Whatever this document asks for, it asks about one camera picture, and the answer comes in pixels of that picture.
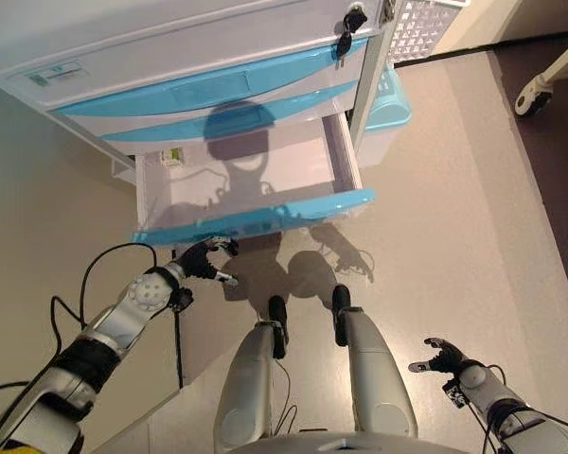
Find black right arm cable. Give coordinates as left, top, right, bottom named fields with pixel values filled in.
left=467, top=362, right=510, bottom=454

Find white hospital bed frame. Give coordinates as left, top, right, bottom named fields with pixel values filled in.
left=514, top=31, right=568, bottom=118

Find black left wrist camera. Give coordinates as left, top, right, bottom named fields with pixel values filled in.
left=171, top=287, right=195, bottom=312

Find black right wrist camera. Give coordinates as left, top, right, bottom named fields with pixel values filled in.
left=441, top=380, right=466, bottom=409

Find white perforated basket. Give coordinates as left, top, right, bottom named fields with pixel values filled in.
left=387, top=0, right=470, bottom=66

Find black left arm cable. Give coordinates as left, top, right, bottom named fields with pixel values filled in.
left=0, top=242, right=191, bottom=425

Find grey robot leg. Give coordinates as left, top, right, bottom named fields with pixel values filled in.
left=331, top=284, right=419, bottom=440
left=215, top=295, right=291, bottom=451

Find blue white cart drawer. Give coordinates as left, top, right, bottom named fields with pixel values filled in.
left=96, top=79, right=362, bottom=144
left=50, top=36, right=371, bottom=120

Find grey robot torso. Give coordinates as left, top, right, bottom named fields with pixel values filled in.
left=244, top=428, right=470, bottom=454

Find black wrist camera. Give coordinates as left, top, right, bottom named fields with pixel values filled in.
left=171, top=287, right=195, bottom=312
left=441, top=380, right=466, bottom=409

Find deep blue fronted cart drawer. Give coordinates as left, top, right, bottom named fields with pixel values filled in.
left=131, top=111, right=377, bottom=245

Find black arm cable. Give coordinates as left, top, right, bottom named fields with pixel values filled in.
left=0, top=242, right=191, bottom=425
left=467, top=362, right=510, bottom=454

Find thin grey floor cable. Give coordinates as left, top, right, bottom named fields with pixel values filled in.
left=273, top=358, right=300, bottom=439

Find grey left robot leg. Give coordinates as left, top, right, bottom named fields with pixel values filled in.
left=215, top=295, right=291, bottom=451

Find white cart side bin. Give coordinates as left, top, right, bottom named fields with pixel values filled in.
left=110, top=154, right=139, bottom=184

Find yellow robot shoulder pad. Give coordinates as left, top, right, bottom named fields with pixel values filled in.
left=0, top=438, right=44, bottom=454

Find white medical cart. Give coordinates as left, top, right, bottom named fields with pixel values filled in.
left=0, top=0, right=412, bottom=248

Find black cart keys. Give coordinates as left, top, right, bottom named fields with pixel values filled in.
left=334, top=3, right=369, bottom=71

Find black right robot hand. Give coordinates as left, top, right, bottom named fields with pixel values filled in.
left=408, top=337, right=463, bottom=375

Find blue lidded waste bin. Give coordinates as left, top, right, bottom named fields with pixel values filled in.
left=357, top=64, right=414, bottom=167

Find grey right robot leg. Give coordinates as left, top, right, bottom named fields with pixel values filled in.
left=331, top=284, right=419, bottom=440

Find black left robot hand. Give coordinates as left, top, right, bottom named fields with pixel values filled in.
left=177, top=237, right=240, bottom=288

